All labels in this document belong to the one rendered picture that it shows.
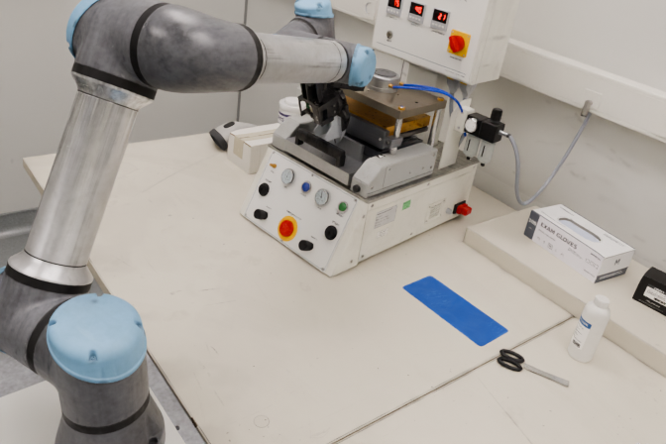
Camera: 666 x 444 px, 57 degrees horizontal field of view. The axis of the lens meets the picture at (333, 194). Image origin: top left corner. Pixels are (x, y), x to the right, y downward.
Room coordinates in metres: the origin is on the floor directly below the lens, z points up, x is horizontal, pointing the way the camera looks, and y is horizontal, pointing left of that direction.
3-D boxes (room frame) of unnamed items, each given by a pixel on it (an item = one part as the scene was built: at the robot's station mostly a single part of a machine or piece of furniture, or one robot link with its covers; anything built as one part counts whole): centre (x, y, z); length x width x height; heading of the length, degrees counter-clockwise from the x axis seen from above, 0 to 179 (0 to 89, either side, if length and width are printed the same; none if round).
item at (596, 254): (1.36, -0.62, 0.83); 0.23 x 0.12 x 0.07; 35
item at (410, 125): (1.47, -0.08, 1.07); 0.22 x 0.17 x 0.10; 49
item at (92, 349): (0.62, 0.28, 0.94); 0.13 x 0.12 x 0.14; 62
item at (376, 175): (1.32, -0.13, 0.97); 0.26 x 0.05 x 0.07; 139
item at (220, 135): (1.81, 0.32, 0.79); 0.20 x 0.08 x 0.08; 131
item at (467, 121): (1.42, -0.33, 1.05); 0.15 x 0.05 x 0.15; 49
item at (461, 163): (1.50, -0.10, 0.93); 0.46 x 0.35 x 0.01; 139
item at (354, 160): (1.43, -0.04, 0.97); 0.30 x 0.22 x 0.08; 139
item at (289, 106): (1.89, 0.17, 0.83); 0.09 x 0.09 x 0.15
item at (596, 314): (1.03, -0.55, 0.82); 0.05 x 0.05 x 0.14
